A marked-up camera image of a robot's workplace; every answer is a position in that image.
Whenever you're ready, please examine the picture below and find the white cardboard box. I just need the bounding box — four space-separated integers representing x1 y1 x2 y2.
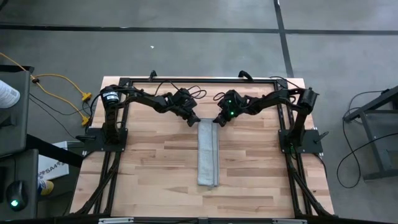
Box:
37 140 70 181

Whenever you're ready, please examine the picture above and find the black slanted bar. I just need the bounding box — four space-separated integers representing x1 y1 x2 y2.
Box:
25 133 85 169

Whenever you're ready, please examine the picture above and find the yellow cable with plug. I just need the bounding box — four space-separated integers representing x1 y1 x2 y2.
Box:
0 52 91 127
34 73 93 102

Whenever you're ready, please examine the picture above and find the silver frame bracket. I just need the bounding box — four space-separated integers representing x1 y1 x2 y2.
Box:
272 218 308 224
98 217 134 224

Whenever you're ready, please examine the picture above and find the black metal stand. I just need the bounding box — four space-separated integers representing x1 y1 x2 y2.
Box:
343 85 398 180

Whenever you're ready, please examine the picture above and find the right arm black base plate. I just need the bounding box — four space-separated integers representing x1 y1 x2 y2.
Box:
278 128 330 154

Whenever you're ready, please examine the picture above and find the thin black floor cable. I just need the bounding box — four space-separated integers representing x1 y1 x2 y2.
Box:
29 93 96 118
29 98 78 138

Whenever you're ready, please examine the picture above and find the dark grey desk panel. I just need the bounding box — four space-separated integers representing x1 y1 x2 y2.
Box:
0 148 40 220
0 64 35 158

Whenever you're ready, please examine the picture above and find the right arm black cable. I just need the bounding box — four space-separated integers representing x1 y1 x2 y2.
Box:
213 75 299 101

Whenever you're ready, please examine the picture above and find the white printed container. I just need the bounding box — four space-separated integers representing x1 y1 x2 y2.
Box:
0 80 21 109

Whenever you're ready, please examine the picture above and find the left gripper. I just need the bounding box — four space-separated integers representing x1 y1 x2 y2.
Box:
170 88 201 127

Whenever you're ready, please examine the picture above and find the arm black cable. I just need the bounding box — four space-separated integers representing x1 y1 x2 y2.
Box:
154 80 208 100
213 75 299 101

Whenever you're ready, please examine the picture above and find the grey waffle microfiber towel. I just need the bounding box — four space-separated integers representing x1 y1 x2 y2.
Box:
197 118 220 187

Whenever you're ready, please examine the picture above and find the long black floor cable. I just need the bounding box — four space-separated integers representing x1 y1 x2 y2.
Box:
336 90 398 190

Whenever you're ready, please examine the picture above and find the person's yellow white shoe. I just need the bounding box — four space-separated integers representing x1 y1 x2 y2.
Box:
37 179 55 196

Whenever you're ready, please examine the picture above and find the black computer mouse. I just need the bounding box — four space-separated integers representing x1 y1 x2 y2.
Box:
6 180 29 212

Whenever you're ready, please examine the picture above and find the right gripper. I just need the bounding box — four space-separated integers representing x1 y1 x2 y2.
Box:
213 90 249 128

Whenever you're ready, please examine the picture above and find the black aluminium table frame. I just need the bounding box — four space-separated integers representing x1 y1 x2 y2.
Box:
70 77 335 224

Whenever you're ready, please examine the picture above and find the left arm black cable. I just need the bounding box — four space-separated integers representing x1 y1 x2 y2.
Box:
154 80 208 100

